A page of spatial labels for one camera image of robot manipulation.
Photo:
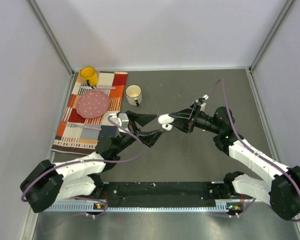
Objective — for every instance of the cream mug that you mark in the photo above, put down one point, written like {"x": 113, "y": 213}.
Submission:
{"x": 133, "y": 94}

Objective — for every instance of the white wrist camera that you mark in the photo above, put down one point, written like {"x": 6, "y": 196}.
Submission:
{"x": 201, "y": 102}
{"x": 120, "y": 120}

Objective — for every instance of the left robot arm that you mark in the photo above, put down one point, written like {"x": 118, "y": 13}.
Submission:
{"x": 51, "y": 182}

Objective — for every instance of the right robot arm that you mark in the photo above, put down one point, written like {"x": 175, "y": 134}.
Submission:
{"x": 278, "y": 186}

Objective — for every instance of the yellow mug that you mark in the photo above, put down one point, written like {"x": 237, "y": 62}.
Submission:
{"x": 89, "y": 75}

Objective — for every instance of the pink handled fork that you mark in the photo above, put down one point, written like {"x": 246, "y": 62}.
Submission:
{"x": 74, "y": 125}

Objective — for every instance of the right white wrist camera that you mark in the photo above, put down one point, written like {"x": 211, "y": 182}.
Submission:
{"x": 201, "y": 102}

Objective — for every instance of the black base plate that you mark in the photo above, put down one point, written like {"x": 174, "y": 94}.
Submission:
{"x": 165, "y": 194}

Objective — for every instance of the white earbud charging case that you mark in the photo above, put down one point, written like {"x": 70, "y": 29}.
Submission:
{"x": 167, "y": 127}

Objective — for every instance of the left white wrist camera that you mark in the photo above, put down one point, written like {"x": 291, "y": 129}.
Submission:
{"x": 120, "y": 120}

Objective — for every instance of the pink dotted plate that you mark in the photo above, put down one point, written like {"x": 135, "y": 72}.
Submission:
{"x": 92, "y": 104}

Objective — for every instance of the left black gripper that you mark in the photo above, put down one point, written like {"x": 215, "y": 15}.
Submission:
{"x": 148, "y": 138}

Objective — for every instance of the white oval case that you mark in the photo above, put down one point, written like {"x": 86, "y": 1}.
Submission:
{"x": 165, "y": 119}

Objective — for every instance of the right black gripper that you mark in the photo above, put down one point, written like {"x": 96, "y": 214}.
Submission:
{"x": 182, "y": 123}

